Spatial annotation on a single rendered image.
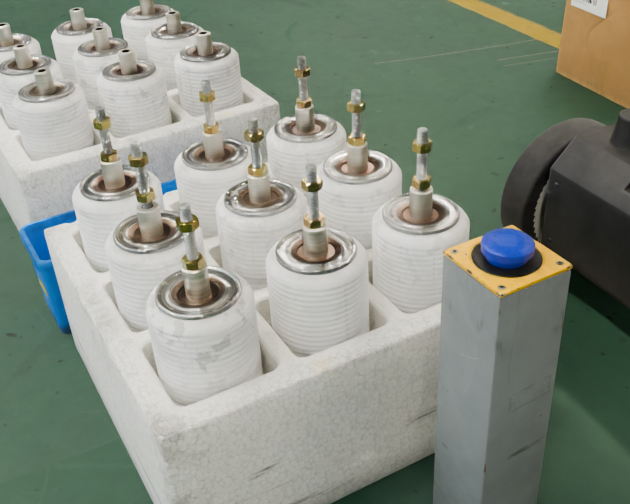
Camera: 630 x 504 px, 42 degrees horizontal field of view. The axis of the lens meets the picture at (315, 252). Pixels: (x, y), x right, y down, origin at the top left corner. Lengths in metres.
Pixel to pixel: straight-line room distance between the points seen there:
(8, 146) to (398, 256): 0.64
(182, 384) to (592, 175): 0.56
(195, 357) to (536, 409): 0.29
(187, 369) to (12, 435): 0.34
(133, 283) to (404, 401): 0.29
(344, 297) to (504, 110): 0.96
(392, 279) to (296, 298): 0.12
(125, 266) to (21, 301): 0.44
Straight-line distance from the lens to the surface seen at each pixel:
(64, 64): 1.43
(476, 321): 0.65
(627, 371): 1.05
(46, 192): 1.17
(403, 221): 0.80
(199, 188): 0.93
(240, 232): 0.83
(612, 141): 1.07
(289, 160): 0.97
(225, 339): 0.71
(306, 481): 0.83
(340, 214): 0.88
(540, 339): 0.67
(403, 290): 0.82
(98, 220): 0.90
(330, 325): 0.76
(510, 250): 0.63
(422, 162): 0.79
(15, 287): 1.26
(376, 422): 0.83
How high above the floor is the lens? 0.68
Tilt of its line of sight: 34 degrees down
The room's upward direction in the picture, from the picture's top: 4 degrees counter-clockwise
